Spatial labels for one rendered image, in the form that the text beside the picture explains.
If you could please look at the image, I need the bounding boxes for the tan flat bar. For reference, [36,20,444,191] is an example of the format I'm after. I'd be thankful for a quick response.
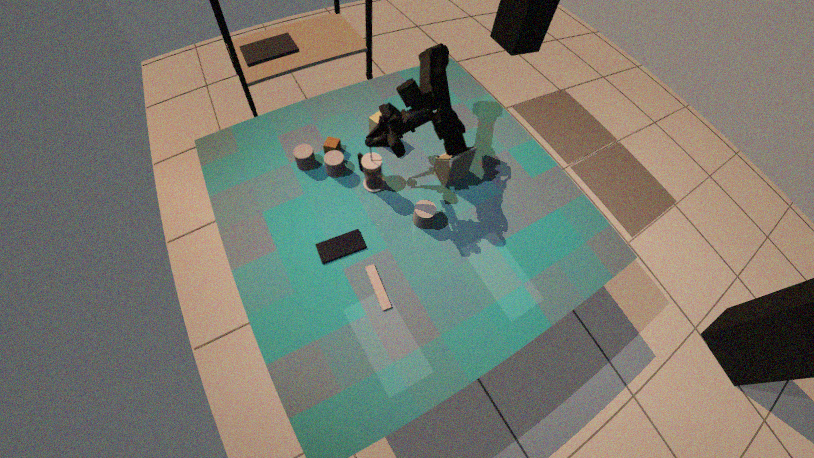
[365,264,392,311]

